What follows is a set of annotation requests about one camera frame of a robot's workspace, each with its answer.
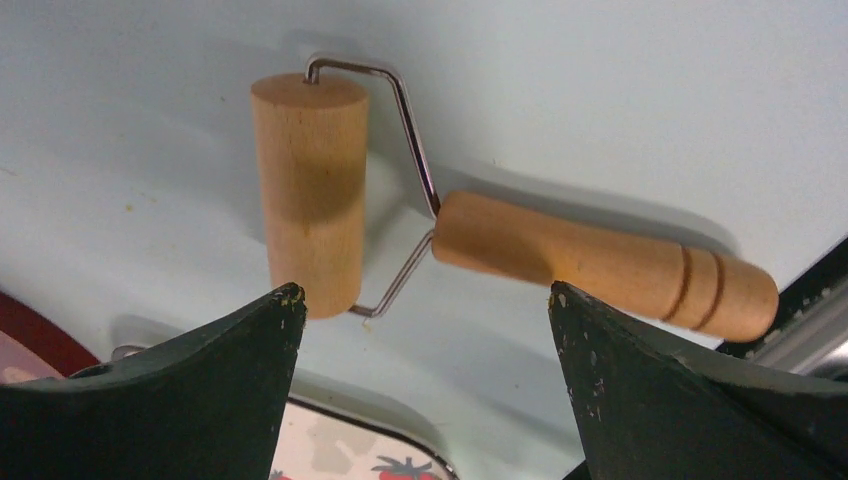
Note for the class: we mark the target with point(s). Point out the white strawberry rectangular tray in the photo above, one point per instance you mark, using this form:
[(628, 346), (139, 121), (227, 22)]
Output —
[(317, 442)]

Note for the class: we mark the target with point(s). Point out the aluminium frame rail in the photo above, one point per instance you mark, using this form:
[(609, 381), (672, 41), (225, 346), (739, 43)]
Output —
[(809, 334)]

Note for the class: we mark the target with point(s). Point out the red round tray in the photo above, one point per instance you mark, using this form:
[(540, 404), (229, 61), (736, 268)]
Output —
[(32, 347)]

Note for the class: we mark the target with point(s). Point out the wooden dough roller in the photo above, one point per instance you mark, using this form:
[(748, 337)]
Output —
[(311, 142)]

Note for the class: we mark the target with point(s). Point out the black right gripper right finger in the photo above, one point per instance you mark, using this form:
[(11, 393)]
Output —
[(651, 405)]

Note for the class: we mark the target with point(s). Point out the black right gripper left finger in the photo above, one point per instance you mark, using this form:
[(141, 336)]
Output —
[(207, 404)]

